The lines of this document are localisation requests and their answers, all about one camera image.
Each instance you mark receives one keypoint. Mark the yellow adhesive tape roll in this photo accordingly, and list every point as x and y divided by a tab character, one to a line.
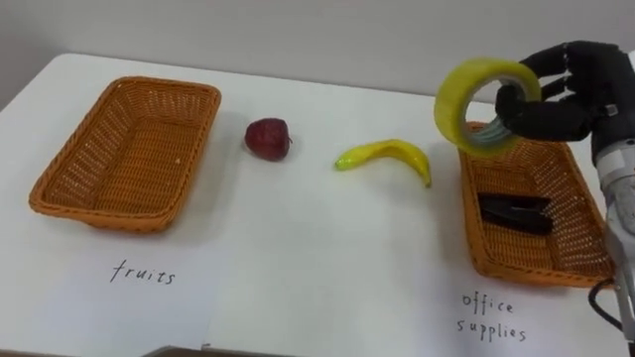
459	99

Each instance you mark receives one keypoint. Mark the white desk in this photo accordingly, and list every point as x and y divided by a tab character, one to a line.
307	258

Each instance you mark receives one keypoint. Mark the red strawberry soft toy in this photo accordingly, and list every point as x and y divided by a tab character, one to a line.
268	139

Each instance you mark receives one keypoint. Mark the black stapler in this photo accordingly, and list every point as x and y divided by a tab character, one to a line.
516	213

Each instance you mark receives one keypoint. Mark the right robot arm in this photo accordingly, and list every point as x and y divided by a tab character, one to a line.
622	193

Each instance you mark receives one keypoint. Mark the empty orange wicker basket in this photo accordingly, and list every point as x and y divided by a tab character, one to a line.
129	154

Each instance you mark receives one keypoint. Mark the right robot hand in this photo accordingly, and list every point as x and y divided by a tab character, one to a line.
590	84

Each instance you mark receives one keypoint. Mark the yellow banana soft toy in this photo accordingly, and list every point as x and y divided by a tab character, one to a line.
387	151

